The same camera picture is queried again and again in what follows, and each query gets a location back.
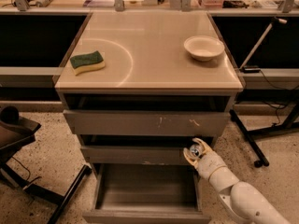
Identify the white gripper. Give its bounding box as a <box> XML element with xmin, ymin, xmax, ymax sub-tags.
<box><xmin>183</xmin><ymin>138</ymin><xmax>227</xmax><ymax>180</ymax></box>

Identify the silver redbull can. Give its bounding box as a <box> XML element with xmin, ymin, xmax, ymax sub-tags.
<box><xmin>190</xmin><ymin>145</ymin><xmax>204</xmax><ymax>158</ymax></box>

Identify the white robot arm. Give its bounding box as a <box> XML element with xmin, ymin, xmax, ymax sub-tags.
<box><xmin>183</xmin><ymin>138</ymin><xmax>291</xmax><ymax>224</ymax></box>

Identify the grey bottom drawer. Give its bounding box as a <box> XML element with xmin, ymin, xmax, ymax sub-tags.
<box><xmin>83</xmin><ymin>164</ymin><xmax>211</xmax><ymax>224</ymax></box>

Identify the grey drawer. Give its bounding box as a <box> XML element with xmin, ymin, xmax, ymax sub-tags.
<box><xmin>83</xmin><ymin>164</ymin><xmax>211</xmax><ymax>224</ymax></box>
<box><xmin>81</xmin><ymin>146</ymin><xmax>189</xmax><ymax>165</ymax></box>
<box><xmin>64</xmin><ymin>110</ymin><xmax>229</xmax><ymax>136</ymax></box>

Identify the grey drawer cabinet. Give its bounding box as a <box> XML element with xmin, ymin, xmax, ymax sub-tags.
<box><xmin>52</xmin><ymin>10</ymin><xmax>246</xmax><ymax>173</ymax></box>

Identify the grey middle drawer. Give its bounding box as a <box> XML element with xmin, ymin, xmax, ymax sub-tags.
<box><xmin>81</xmin><ymin>146</ymin><xmax>189</xmax><ymax>165</ymax></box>

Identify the grey top drawer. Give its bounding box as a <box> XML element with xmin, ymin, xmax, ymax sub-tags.
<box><xmin>64</xmin><ymin>110</ymin><xmax>229</xmax><ymax>136</ymax></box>

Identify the black stand base right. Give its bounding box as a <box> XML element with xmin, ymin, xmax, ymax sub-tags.
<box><xmin>229</xmin><ymin>104</ymin><xmax>299</xmax><ymax>168</ymax></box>

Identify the white pole with clamp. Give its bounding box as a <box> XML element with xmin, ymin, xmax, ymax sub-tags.
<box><xmin>239</xmin><ymin>17</ymin><xmax>288</xmax><ymax>73</ymax></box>

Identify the white bowl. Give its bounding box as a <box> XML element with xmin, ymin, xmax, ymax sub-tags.
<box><xmin>184</xmin><ymin>35</ymin><xmax>224</xmax><ymax>62</ymax></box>

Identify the green yellow sponge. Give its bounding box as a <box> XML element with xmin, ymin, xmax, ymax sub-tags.
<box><xmin>70</xmin><ymin>51</ymin><xmax>105</xmax><ymax>76</ymax></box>

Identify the black chair left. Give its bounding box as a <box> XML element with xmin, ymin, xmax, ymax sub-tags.
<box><xmin>0</xmin><ymin>112</ymin><xmax>85</xmax><ymax>224</ymax></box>

